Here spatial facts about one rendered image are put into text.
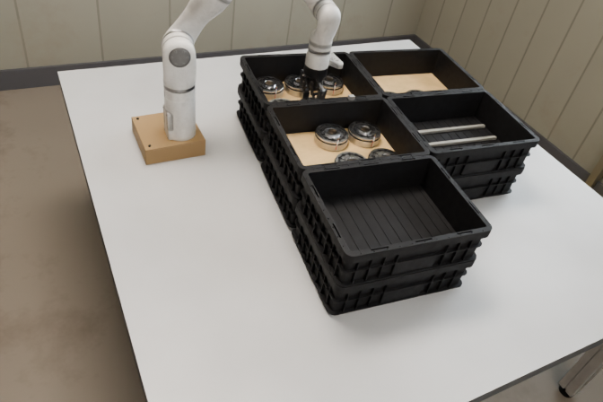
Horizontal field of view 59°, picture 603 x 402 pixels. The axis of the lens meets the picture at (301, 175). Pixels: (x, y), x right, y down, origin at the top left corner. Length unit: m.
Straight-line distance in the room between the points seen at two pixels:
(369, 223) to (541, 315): 0.52
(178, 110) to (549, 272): 1.18
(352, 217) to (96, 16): 2.26
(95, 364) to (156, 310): 0.79
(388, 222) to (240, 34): 2.37
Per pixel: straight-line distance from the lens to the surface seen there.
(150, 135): 1.74
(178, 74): 1.58
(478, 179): 1.75
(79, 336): 2.18
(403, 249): 1.24
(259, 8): 3.57
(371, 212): 1.45
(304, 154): 1.58
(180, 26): 1.60
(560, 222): 1.91
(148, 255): 1.45
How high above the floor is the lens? 1.79
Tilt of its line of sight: 39 degrees down
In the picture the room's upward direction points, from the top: 11 degrees clockwise
